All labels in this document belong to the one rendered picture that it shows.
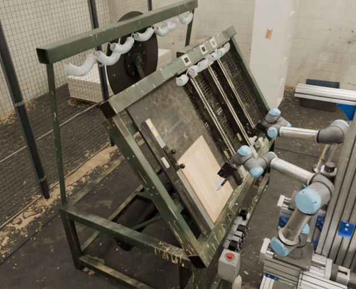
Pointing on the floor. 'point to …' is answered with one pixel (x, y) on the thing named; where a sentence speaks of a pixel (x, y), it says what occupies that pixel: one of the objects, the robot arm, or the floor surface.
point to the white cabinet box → (272, 46)
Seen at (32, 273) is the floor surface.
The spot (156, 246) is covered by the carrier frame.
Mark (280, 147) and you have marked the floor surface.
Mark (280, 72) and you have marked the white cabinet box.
